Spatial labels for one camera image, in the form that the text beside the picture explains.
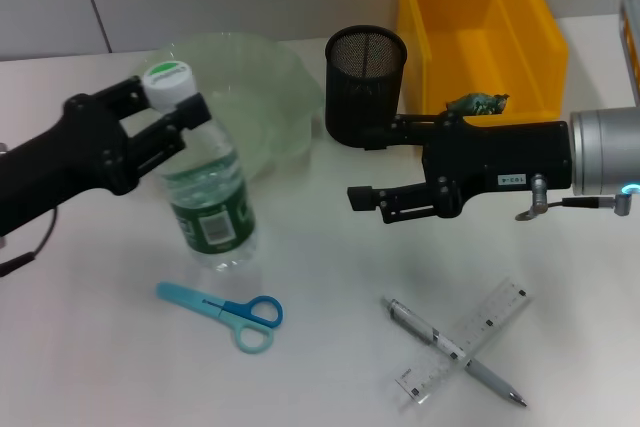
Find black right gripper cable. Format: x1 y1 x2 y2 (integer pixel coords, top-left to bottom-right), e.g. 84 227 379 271
514 174 640 222

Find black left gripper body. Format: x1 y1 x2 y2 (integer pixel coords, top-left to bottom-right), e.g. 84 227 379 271
0 93 144 238

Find yellow plastic bin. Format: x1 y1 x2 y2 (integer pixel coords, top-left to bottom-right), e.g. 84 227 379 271
394 0 570 123

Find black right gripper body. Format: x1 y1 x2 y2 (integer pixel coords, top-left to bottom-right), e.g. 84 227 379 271
422 114 574 218

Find grey silver pen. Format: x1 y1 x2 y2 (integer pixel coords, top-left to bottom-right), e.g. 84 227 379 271
382 296 529 408

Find blue scissors with sheath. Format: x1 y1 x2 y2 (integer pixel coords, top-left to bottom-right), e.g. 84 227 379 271
153 280 285 355

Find green glass fruit plate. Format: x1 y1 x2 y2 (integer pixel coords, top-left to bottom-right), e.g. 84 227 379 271
144 31 325 183

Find clear green-label water bottle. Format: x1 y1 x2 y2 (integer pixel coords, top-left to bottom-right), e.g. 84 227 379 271
140 60 257 273

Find green plastic wrapper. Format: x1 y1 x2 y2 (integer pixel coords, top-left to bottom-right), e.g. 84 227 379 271
444 91 512 116

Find black mesh pen holder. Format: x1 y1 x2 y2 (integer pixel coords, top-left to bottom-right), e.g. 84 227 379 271
324 24 409 149

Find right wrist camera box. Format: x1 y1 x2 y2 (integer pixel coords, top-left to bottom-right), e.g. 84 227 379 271
619 0 640 103

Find transparent plastic ruler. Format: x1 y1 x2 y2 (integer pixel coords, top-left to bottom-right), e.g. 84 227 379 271
394 276 532 406

